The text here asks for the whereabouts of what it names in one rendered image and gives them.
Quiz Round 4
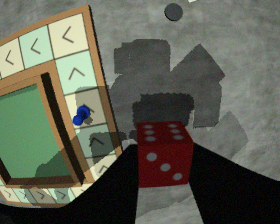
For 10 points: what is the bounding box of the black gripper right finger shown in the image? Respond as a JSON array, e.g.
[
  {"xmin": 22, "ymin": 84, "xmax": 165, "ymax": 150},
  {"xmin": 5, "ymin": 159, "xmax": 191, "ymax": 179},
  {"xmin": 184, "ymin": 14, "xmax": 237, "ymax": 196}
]
[{"xmin": 189, "ymin": 142, "xmax": 280, "ymax": 224}]

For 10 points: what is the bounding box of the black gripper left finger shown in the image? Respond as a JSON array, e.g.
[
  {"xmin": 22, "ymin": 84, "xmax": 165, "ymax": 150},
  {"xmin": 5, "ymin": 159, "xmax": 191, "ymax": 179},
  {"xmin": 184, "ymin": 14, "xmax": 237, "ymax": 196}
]
[{"xmin": 0, "ymin": 143, "xmax": 140, "ymax": 224}]

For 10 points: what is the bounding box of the red die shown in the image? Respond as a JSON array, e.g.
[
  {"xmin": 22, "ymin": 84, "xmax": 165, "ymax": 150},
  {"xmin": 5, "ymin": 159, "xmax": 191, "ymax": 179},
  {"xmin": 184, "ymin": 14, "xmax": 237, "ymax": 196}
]
[{"xmin": 137, "ymin": 121, "xmax": 194, "ymax": 188}]

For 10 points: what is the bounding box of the blue pawn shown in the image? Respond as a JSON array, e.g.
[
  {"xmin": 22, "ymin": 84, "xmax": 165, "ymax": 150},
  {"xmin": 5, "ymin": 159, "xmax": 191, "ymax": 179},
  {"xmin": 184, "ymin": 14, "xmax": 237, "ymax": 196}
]
[{"xmin": 72, "ymin": 106, "xmax": 90, "ymax": 126}]

